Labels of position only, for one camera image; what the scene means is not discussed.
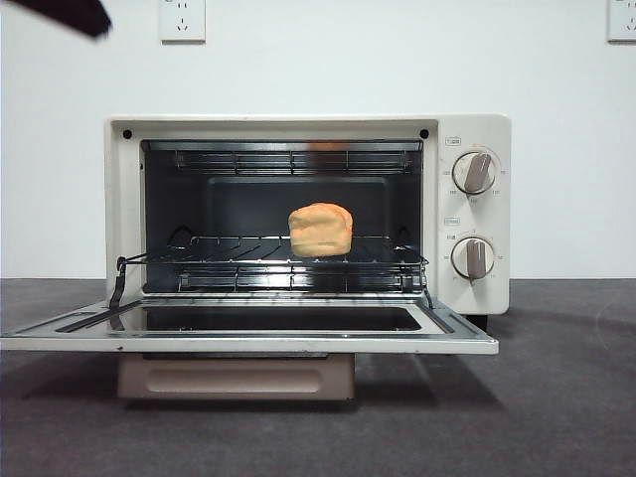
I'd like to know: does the orange bread loaf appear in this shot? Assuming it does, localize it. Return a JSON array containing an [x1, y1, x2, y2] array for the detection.
[[288, 201, 355, 258]]

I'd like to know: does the oven door with beige handle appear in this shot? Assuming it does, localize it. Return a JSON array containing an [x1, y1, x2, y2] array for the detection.
[[0, 255, 500, 401]]

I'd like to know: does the cream Toshiba toaster oven body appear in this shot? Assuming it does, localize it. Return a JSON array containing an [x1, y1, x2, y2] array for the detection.
[[103, 113, 513, 330]]

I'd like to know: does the cream temperature knob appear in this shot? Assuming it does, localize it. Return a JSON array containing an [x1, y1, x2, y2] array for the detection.
[[452, 151, 500, 195]]

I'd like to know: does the cream timer knob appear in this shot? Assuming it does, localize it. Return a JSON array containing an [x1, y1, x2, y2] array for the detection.
[[451, 236, 497, 280]]

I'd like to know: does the white wall socket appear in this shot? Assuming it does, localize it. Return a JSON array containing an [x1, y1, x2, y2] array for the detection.
[[606, 0, 636, 44], [159, 0, 207, 44]]

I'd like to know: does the metal wire oven rack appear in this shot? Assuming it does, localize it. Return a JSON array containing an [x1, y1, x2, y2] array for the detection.
[[118, 235, 431, 265]]

